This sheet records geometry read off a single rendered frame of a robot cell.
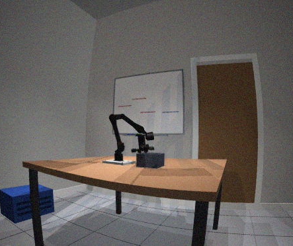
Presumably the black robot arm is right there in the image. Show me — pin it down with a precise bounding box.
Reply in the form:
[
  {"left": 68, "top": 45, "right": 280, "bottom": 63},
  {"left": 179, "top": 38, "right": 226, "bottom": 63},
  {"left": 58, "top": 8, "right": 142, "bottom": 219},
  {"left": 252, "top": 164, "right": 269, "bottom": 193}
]
[{"left": 109, "top": 114, "right": 154, "bottom": 161}]

